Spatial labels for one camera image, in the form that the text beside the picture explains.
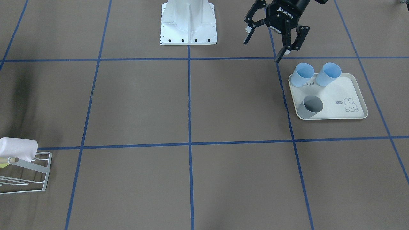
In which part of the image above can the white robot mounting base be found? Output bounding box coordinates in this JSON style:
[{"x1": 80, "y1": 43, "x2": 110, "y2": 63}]
[{"x1": 160, "y1": 0, "x2": 218, "y2": 45}]

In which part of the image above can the cream plastic tray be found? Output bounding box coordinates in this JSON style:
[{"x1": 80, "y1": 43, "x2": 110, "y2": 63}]
[{"x1": 288, "y1": 73, "x2": 368, "y2": 120}]

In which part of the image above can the pink plastic cup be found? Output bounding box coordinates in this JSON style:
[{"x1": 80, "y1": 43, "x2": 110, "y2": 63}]
[{"x1": 0, "y1": 137, "x2": 38, "y2": 162}]

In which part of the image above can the white wire cup rack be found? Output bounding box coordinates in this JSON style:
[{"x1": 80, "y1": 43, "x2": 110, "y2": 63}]
[{"x1": 0, "y1": 152, "x2": 53, "y2": 195}]

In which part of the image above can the light blue cup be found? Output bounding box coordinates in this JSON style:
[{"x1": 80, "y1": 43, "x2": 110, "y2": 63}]
[
  {"x1": 316, "y1": 62, "x2": 342, "y2": 87},
  {"x1": 290, "y1": 63, "x2": 315, "y2": 87}
]

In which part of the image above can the grey plastic cup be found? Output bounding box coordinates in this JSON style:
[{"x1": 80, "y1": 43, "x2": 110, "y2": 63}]
[{"x1": 297, "y1": 96, "x2": 323, "y2": 119}]

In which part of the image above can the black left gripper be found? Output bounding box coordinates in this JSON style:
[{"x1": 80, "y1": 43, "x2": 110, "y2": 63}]
[{"x1": 243, "y1": 0, "x2": 310, "y2": 63}]

